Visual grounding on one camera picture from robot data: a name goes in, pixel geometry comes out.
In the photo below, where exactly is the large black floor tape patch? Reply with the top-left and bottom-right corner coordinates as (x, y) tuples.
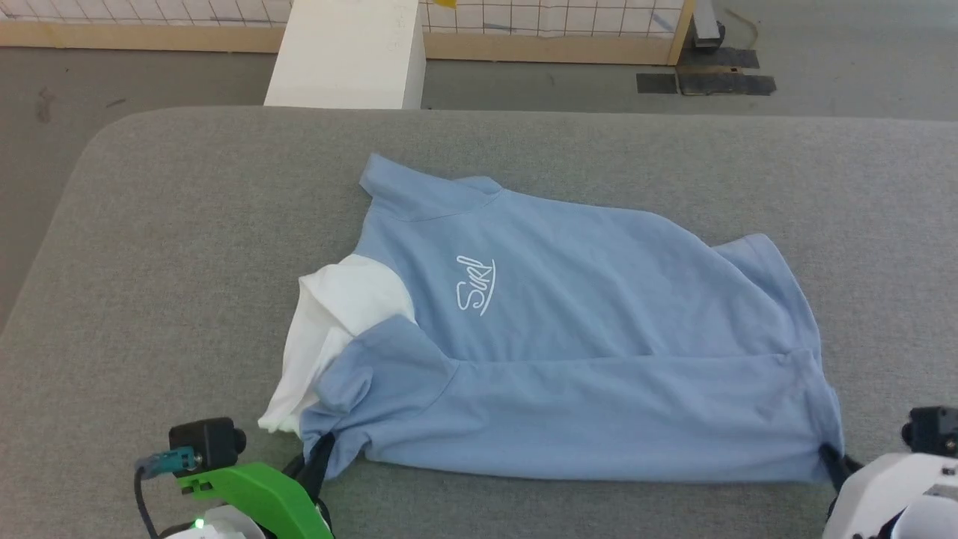
(676, 46), (778, 97)

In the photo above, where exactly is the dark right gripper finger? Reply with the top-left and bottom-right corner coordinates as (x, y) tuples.
(819, 443), (863, 489)

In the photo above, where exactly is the white rectangular box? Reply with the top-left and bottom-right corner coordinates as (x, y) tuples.
(263, 0), (427, 111)

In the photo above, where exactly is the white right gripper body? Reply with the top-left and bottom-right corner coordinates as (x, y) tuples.
(822, 451), (958, 539)

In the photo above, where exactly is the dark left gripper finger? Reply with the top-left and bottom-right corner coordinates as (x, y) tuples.
(298, 432), (338, 502)

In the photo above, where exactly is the light blue and white T-shirt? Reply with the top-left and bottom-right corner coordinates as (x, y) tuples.
(257, 153), (847, 484)

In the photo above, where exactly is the grey metal bracket post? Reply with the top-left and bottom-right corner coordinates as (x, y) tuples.
(692, 0), (725, 50)

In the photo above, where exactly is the grey fabric sofa cushion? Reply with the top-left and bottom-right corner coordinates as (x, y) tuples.
(0, 105), (958, 539)

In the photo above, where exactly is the teal cable connector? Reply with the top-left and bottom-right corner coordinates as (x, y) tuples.
(135, 447), (197, 481)

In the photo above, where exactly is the wooden frame wire fence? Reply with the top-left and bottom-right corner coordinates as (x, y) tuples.
(0, 0), (698, 67)

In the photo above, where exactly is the thin black camera cable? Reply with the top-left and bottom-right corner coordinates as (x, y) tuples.
(133, 470), (162, 539)

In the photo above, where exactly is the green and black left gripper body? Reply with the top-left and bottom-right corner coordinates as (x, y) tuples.
(178, 462), (335, 539)

